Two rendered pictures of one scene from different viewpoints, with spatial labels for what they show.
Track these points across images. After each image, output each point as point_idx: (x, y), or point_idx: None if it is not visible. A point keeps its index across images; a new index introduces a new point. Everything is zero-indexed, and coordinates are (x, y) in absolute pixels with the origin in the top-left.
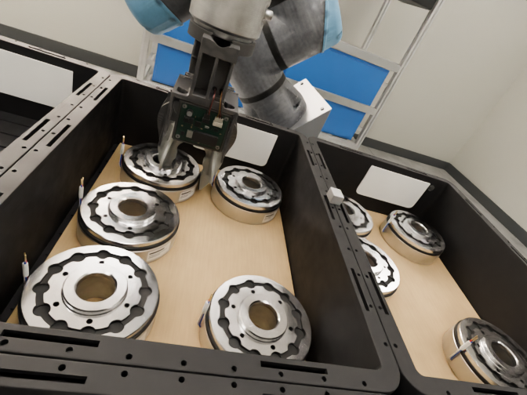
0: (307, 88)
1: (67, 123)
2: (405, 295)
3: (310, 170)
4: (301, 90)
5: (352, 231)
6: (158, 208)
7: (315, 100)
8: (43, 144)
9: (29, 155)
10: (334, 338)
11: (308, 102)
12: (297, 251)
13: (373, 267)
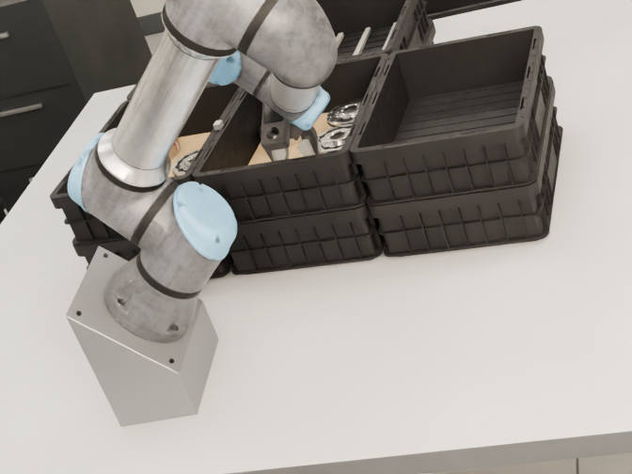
0: (84, 296)
1: (364, 105)
2: (169, 175)
3: (216, 145)
4: (90, 305)
5: (223, 115)
6: (323, 142)
7: (97, 272)
8: (370, 93)
9: (372, 88)
10: (256, 110)
11: (103, 279)
12: (242, 156)
13: (196, 154)
